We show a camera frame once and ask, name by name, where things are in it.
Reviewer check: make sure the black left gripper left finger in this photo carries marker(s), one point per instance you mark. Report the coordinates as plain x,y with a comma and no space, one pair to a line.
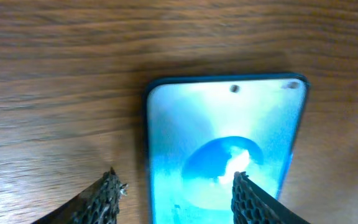
97,204

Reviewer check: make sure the blue smartphone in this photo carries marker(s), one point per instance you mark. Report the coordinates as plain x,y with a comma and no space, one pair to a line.
200,131

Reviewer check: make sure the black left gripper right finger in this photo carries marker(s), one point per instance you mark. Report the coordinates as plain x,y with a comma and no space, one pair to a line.
251,204

